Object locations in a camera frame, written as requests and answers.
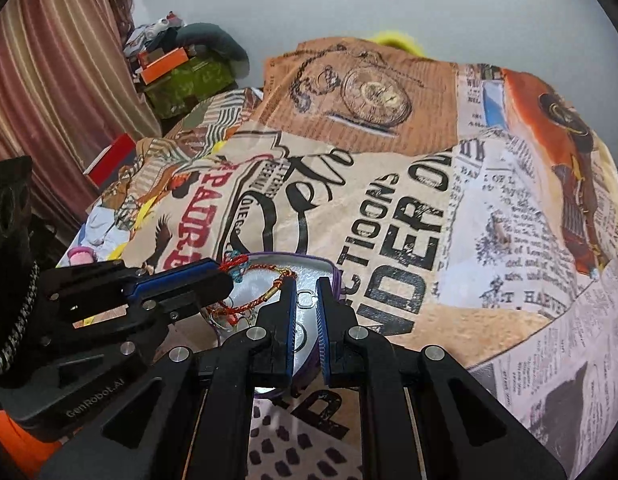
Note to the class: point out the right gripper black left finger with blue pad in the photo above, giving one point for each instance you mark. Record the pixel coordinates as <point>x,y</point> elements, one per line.
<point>228,377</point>

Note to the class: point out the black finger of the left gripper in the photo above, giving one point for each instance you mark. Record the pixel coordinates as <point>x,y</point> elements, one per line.
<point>144,333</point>

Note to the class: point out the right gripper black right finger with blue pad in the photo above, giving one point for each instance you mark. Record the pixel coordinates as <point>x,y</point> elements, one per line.
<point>352,356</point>

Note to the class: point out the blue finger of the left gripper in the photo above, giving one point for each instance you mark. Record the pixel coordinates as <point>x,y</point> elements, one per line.
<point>79,292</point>

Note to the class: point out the red white box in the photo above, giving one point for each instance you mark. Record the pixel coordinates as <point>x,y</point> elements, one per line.
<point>105,167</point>

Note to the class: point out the newspaper print bed blanket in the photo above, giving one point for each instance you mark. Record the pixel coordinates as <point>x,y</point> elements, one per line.
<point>465,205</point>

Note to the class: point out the striped pink curtain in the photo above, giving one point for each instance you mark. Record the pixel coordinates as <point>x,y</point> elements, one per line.
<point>66,92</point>

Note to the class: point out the orange box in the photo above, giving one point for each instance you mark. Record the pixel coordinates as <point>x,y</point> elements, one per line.
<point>163,65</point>

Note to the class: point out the dark grey cloth pile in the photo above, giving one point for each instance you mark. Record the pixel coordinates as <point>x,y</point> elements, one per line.
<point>212,38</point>

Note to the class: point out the yellow fluffy pillow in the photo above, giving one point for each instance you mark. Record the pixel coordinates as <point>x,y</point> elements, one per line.
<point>400,41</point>

